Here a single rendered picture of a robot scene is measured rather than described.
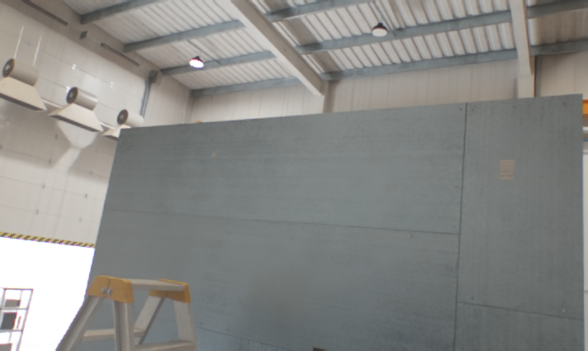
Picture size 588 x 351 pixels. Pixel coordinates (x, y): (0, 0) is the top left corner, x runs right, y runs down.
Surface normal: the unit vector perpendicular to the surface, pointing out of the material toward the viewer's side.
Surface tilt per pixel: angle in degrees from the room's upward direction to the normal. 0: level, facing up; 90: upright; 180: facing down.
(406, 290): 90
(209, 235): 90
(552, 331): 90
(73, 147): 90
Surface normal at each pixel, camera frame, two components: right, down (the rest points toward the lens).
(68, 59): 0.85, 0.00
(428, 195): -0.51, -0.25
